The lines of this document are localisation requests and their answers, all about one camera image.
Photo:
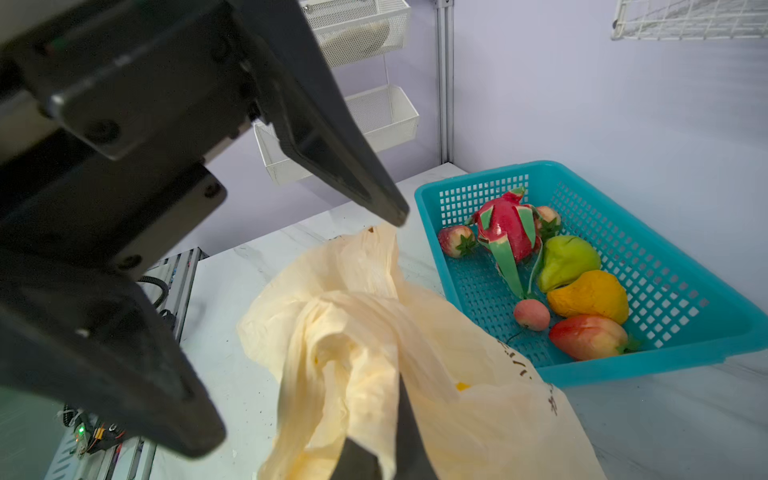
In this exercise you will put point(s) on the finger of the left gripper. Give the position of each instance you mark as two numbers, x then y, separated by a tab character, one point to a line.
92	339
298	95

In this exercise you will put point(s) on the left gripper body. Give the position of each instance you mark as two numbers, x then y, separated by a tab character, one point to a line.
109	112

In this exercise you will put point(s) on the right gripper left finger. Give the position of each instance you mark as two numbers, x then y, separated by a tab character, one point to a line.
356	463

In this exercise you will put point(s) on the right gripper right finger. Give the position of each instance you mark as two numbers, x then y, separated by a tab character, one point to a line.
412	462

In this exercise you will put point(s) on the beige plastic bag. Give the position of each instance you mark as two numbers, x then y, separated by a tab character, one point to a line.
345	336

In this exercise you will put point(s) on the white mesh lower shelf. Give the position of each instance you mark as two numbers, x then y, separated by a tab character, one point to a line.
385	115

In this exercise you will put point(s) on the white mesh shelf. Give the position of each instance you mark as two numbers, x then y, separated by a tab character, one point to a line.
385	115
327	17

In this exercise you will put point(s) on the white mesh upper shelf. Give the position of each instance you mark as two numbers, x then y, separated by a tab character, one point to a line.
327	17

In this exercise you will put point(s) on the beige cloth in shelf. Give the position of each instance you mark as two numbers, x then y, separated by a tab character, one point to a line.
355	44

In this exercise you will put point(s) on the small pink peach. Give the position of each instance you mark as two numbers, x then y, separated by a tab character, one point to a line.
532	314

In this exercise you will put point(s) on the red dragon fruit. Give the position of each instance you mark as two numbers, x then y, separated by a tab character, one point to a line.
506	227

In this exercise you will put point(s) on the orange mango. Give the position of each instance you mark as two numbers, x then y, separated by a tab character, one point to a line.
593	293

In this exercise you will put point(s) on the green pear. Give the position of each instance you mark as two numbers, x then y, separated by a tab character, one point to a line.
565	259

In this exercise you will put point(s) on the aluminium front rail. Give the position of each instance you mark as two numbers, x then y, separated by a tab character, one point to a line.
92	448

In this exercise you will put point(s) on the white wire wall basket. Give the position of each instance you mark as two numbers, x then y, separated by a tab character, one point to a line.
682	20

